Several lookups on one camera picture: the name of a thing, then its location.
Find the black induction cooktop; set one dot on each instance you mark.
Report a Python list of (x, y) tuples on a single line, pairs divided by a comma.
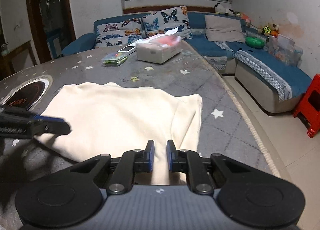
[(27, 95)]

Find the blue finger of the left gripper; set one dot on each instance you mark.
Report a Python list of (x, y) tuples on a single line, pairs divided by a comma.
[(49, 119), (50, 127)]

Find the grey cushion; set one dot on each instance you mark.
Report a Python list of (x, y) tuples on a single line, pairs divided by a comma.
[(223, 29)]

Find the red plastic stool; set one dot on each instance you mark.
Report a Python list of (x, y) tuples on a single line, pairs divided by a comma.
[(308, 107)]

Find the left butterfly pillow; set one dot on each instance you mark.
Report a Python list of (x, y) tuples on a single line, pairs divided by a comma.
[(120, 33)]

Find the green round bowl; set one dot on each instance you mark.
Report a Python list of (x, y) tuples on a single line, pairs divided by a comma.
[(253, 42)]

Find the yellow orange plush toys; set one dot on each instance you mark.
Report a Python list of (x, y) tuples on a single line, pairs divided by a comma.
[(270, 30)]

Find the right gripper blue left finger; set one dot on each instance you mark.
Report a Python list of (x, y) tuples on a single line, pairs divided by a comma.
[(125, 168)]

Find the dark wooden door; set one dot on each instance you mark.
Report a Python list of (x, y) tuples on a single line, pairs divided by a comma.
[(51, 26)]

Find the blue corner sofa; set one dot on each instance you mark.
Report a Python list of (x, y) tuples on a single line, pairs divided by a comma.
[(275, 86)]

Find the cream sweater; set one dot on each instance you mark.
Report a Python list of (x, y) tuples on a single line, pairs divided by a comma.
[(110, 119)]

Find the clear plastic storage box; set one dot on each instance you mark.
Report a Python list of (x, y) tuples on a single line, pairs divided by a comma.
[(284, 49)]

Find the panda plush toy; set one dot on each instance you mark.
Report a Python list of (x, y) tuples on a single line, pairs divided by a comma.
[(220, 9)]

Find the butterfly pillow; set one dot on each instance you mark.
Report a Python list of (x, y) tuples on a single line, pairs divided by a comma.
[(169, 19), (120, 33)]

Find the right butterfly pillow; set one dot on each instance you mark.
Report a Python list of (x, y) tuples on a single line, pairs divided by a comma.
[(169, 19)]

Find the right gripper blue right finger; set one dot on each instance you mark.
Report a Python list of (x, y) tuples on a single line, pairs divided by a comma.
[(193, 166)]

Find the clear box of colourful items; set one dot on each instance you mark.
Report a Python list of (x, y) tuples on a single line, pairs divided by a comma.
[(114, 59)]

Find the wooden side table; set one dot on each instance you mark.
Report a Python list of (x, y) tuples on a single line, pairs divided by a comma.
[(7, 68)]

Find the white tissue box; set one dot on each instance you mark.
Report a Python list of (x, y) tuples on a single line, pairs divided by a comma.
[(159, 48)]

